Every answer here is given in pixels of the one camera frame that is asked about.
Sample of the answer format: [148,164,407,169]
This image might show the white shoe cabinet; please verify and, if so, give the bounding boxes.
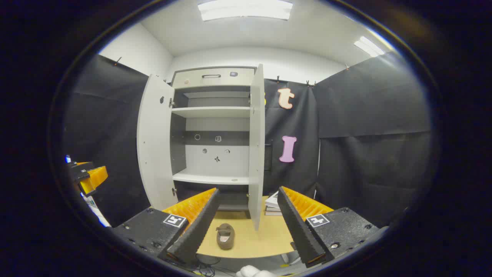
[169,66,257,211]

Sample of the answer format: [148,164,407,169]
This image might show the brown fuzzy shoe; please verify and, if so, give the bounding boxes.
[216,223,236,250]

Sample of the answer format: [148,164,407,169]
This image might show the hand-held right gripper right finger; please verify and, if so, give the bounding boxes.
[277,186,381,269]

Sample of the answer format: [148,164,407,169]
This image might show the computer monitor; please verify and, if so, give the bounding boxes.
[80,192,113,228]

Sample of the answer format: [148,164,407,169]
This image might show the stack of white books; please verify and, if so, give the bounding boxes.
[264,191,285,217]

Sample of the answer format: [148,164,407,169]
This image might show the ceiling light panel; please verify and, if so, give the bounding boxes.
[354,36,386,58]
[197,0,293,22]

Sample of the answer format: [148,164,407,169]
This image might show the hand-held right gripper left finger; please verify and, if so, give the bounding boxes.
[111,187,221,266]

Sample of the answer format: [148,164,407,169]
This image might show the white cabinet drawer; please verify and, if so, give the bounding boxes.
[172,67,256,88]

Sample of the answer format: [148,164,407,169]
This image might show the black backdrop cloth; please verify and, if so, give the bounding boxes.
[61,52,433,229]

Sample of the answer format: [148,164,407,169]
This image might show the black floor cables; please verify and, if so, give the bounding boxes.
[192,256,221,277]

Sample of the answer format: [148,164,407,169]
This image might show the white cabinet door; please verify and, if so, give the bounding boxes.
[248,63,266,231]
[136,74,179,211]

